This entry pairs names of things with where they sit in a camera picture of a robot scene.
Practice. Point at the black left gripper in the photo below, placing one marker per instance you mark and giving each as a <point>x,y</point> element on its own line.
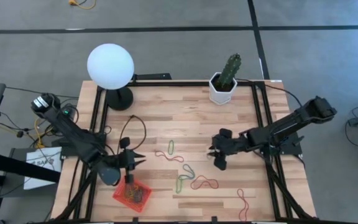
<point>126,161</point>

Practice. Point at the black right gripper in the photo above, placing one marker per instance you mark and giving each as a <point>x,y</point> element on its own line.
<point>230,145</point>

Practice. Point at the teal rubber band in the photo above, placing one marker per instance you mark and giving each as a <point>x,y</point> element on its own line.
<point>193,174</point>

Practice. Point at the green rubber band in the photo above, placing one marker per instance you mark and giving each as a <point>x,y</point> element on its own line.
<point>177,186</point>
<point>168,147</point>

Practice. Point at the yellow rubber band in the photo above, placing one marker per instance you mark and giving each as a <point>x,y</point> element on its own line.
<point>129,191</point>

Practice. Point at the red mesh bin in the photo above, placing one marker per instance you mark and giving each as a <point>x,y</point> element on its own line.
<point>120,199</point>

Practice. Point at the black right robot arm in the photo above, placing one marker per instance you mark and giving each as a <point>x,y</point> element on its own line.
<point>284,126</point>

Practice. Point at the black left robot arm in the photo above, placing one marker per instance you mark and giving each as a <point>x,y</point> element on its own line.
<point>73,133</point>

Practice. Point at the white plant pot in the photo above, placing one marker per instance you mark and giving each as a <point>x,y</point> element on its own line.
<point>221,96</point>

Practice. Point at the green cactus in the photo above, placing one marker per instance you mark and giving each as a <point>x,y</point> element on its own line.
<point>230,70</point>

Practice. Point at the black bar device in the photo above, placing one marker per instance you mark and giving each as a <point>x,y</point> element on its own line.
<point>154,76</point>

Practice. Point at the white globe lamp black base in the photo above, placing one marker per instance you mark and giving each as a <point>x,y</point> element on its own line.
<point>110,65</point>

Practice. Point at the white paper sheet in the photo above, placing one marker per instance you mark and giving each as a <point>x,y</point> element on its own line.
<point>42,174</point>

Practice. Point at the black beam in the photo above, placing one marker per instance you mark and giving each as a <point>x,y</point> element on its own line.
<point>11,165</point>

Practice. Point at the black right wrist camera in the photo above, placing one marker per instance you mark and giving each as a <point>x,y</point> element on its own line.
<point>221,163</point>

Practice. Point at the black aluminium table frame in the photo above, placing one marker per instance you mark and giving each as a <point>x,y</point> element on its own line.
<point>182,83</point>

